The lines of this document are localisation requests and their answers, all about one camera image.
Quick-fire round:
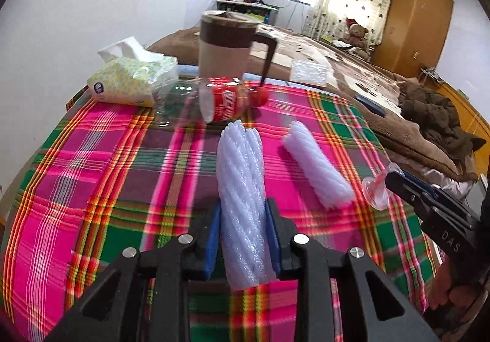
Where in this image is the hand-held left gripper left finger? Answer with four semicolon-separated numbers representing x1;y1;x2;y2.
46;200;223;342

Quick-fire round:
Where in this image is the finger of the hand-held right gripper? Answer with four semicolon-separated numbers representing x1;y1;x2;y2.
400;169;441;198
385;170;425;212

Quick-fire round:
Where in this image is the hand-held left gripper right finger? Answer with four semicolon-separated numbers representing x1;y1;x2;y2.
266;197;441;342

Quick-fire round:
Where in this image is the clear plastic cup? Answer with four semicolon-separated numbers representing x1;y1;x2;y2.
362;163;395;211

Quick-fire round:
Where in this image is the white foam net sleeve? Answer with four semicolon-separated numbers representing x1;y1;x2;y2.
282;121;356;210
216;120;277;290

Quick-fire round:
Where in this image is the person's right hand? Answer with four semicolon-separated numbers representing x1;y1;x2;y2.
429;261;490;324

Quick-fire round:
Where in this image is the dark brown coat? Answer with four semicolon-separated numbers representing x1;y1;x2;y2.
398;81;487;170

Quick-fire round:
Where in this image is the dark blue flat item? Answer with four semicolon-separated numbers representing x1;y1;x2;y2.
354;94;385;116

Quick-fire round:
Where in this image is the wooden bedside cabinet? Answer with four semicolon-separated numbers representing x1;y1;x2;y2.
436;82;490;143

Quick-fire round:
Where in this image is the metal rack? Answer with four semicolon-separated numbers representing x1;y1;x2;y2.
419;65;441;87

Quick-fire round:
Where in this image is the pink green plaid tablecloth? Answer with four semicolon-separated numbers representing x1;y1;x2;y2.
0;74;441;342

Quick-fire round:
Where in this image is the clear bottle with red label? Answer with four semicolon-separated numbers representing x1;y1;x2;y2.
153;76;269;128

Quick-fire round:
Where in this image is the clear plastic bag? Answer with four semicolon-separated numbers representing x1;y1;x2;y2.
290;59;330;88

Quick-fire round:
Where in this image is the brown teddy bear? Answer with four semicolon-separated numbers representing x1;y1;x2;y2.
339;18;372;59

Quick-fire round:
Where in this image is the wooden wardrobe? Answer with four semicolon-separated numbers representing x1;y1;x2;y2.
369;0;454;78

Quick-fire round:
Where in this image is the yellow patterned tissue pack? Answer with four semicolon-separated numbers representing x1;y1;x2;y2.
87;36;179;108

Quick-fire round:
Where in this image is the brown and beige pitcher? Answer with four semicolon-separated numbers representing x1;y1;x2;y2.
198;10;279;86

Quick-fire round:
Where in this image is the shelf with small items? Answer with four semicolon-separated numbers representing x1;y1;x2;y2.
216;0;280;25

